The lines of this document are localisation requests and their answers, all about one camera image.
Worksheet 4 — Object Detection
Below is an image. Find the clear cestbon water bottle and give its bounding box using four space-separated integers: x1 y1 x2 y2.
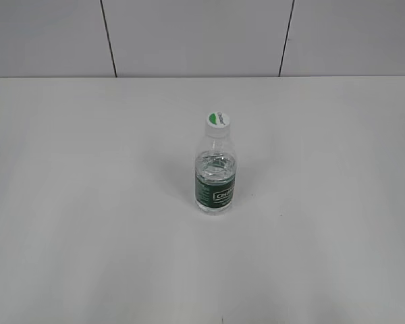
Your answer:
194 130 238 215

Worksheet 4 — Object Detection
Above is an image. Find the white green bottle cap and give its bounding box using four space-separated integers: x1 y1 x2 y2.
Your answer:
205 111 230 137

